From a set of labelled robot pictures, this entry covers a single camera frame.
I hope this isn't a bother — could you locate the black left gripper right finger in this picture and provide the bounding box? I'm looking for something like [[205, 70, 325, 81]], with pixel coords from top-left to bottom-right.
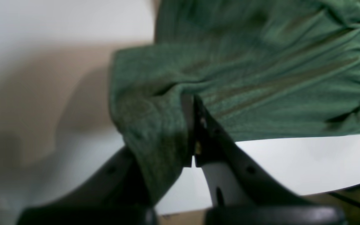
[[194, 96, 348, 225]]

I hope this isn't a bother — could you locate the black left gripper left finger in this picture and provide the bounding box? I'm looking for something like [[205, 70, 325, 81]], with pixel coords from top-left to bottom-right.
[[17, 95, 194, 225]]

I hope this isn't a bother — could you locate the dark green t-shirt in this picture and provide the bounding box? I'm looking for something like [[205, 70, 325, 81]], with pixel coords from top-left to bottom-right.
[[109, 0, 360, 203]]

